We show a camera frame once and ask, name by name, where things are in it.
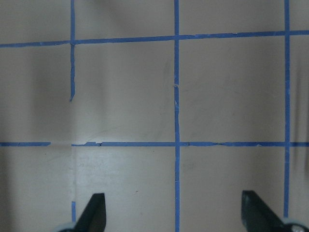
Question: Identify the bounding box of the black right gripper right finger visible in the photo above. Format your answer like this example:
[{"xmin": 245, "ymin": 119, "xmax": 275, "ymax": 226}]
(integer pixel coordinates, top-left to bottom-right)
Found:
[{"xmin": 241, "ymin": 190, "xmax": 287, "ymax": 232}]

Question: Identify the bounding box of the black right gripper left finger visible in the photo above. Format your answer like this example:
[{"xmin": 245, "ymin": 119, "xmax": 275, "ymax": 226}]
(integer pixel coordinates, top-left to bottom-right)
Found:
[{"xmin": 72, "ymin": 193, "xmax": 106, "ymax": 232}]

